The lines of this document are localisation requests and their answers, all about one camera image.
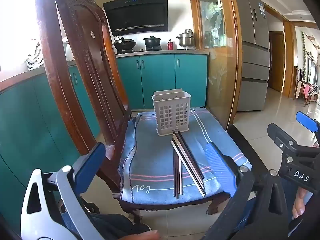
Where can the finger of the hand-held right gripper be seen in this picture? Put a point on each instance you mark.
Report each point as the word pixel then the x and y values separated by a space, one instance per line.
pixel 280 133
pixel 306 121

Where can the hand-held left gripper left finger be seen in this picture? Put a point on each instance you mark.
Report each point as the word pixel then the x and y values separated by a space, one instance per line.
pixel 88 165

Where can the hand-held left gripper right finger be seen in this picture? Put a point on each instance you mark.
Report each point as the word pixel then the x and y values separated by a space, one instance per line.
pixel 220 172

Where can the white plastic utensil basket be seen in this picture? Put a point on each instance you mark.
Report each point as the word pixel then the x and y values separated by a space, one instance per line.
pixel 170 115

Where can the person's right hand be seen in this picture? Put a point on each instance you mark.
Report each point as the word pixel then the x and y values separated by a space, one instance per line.
pixel 301 202

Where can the person's left hand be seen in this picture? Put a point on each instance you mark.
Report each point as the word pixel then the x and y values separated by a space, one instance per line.
pixel 140 235

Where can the pink hanging clothing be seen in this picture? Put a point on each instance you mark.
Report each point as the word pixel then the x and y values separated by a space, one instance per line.
pixel 305 90

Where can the blue striped cloth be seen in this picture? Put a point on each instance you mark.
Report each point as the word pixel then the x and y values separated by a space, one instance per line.
pixel 150 155

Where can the brown wooden door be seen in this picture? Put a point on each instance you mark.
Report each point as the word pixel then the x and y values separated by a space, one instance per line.
pixel 277 62

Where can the green garland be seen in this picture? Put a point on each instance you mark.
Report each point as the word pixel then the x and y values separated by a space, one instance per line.
pixel 303 55

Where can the wooden framed glass door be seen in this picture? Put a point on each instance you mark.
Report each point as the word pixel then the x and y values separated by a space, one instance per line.
pixel 220 80

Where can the grey refrigerator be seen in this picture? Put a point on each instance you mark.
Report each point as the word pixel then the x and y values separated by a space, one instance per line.
pixel 252 55

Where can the teal base cabinet under stove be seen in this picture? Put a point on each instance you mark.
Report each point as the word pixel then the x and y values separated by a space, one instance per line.
pixel 160 80

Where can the carved wooden chair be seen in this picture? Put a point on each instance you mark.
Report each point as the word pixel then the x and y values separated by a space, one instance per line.
pixel 75 55

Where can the white dish rack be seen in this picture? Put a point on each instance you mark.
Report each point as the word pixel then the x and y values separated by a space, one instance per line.
pixel 33 63

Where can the gas stove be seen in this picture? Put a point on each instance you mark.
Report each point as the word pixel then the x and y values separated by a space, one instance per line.
pixel 140 50

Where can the black wok with lid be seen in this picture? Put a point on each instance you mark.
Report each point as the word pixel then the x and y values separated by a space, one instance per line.
pixel 124 43

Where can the stainless steel pot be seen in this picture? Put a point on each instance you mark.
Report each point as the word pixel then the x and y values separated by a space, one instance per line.
pixel 185 39

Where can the red bottle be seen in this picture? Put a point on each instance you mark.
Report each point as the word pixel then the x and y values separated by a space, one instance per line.
pixel 170 45

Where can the black cooking pot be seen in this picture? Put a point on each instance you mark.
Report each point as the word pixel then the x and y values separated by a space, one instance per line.
pixel 152 41

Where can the black range hood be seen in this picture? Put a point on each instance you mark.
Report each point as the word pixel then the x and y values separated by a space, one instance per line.
pixel 135 15

